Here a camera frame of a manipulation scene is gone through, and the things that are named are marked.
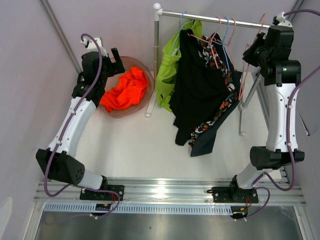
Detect pink hanger of orange shorts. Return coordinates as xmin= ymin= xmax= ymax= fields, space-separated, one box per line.
xmin=238 ymin=13 xmax=267 ymax=101

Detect orange shorts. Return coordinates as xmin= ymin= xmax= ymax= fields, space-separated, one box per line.
xmin=99 ymin=66 xmax=148 ymax=113

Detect dark navy shorts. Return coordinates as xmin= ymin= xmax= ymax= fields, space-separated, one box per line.
xmin=188 ymin=37 xmax=242 ymax=157

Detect pink hanger with navy shorts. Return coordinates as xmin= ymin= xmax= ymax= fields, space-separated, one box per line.
xmin=225 ymin=17 xmax=237 ymax=70

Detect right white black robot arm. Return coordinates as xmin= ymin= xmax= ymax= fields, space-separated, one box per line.
xmin=228 ymin=25 xmax=305 ymax=202

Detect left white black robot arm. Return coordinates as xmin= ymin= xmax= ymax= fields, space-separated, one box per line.
xmin=35 ymin=48 xmax=125 ymax=200

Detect camouflage patterned shorts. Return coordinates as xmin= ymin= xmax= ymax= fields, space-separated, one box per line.
xmin=189 ymin=33 xmax=242 ymax=152

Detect lime green shorts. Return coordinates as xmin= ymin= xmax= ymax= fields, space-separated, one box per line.
xmin=155 ymin=19 xmax=204 ymax=113

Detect black shorts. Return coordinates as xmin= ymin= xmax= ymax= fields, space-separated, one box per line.
xmin=169 ymin=30 xmax=222 ymax=146

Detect light blue hanger left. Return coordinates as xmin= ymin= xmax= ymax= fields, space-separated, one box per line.
xmin=169 ymin=11 xmax=194 ymax=55

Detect translucent pink plastic basket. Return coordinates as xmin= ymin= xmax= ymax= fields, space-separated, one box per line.
xmin=99 ymin=56 xmax=155 ymax=118

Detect white metal clothes rack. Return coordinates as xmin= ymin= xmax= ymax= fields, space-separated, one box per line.
xmin=153 ymin=3 xmax=270 ymax=136

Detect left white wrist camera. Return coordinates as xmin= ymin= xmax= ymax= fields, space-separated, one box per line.
xmin=81 ymin=36 xmax=109 ymax=57

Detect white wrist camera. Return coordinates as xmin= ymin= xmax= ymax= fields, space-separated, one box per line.
xmin=272 ymin=11 xmax=293 ymax=28
xmin=81 ymin=36 xmax=109 ymax=57

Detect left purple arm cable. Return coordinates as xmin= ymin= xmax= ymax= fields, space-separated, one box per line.
xmin=43 ymin=33 xmax=121 ymax=219

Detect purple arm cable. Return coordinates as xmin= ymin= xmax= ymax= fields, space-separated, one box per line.
xmin=43 ymin=33 xmax=121 ymax=219
xmin=246 ymin=8 xmax=320 ymax=221

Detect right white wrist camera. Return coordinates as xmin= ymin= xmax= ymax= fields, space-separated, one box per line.
xmin=272 ymin=11 xmax=293 ymax=28

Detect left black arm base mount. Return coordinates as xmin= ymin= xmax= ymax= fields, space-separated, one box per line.
xmin=79 ymin=184 xmax=125 ymax=202

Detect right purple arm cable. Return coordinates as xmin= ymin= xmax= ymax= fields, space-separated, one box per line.
xmin=246 ymin=8 xmax=320 ymax=221

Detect aluminium extrusion rail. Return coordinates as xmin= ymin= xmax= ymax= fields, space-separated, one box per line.
xmin=33 ymin=177 xmax=306 ymax=207

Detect grey slotted cable duct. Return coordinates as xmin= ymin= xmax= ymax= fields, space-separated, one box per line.
xmin=43 ymin=202 xmax=233 ymax=216

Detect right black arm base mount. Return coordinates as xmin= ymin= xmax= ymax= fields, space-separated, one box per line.
xmin=206 ymin=175 xmax=259 ymax=204

